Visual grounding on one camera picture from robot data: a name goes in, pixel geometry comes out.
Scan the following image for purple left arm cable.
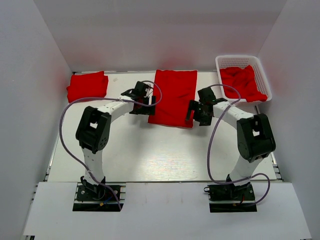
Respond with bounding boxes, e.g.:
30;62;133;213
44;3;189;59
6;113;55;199
59;80;163;211

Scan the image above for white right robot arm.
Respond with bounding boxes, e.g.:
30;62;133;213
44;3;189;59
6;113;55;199
186;100;276;187

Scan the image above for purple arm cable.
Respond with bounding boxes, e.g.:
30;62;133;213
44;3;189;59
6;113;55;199
207;83;271;206
59;80;163;211

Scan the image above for white plastic basket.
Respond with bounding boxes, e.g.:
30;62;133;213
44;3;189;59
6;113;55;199
215;55;272;106

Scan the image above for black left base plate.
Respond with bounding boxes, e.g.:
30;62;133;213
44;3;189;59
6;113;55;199
72;183;121;212

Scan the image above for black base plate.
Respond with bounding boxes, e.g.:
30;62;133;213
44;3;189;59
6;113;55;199
203;183;257;213
72;183;121;212

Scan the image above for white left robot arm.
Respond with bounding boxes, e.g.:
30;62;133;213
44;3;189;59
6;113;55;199
75;97;155;191

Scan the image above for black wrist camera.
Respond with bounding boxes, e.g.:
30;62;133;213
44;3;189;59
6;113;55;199
197;87;217;105
132;81;150;99

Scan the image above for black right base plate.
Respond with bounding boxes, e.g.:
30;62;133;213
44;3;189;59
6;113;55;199
203;183;257;213

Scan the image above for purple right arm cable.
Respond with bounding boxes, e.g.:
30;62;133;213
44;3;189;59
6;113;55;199
207;83;271;206

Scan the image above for red t-shirts in basket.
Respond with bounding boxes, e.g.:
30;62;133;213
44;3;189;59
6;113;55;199
220;65;268;103

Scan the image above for red t-shirt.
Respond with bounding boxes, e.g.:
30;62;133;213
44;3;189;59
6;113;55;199
66;71;109;103
148;69;198;128

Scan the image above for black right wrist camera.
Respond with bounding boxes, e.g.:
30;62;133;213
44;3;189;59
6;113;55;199
197;87;217;105

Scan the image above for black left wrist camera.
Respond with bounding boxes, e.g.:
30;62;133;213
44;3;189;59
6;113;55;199
132;81;150;99

